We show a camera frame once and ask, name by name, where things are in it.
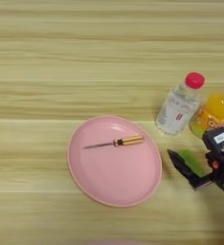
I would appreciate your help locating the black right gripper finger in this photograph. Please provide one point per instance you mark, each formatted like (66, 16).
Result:
(184, 167)

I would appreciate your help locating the green rectangular block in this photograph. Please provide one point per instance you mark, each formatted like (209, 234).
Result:
(190, 158)

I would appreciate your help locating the pink round plate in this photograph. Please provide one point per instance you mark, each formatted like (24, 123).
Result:
(114, 172)

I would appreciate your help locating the black box with white label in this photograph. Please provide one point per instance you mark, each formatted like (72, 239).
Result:
(219, 138)

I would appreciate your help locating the red capped water bottle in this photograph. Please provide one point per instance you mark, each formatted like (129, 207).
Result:
(177, 108)

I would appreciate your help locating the orange juice bottle white cap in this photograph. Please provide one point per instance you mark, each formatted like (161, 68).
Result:
(217, 110)

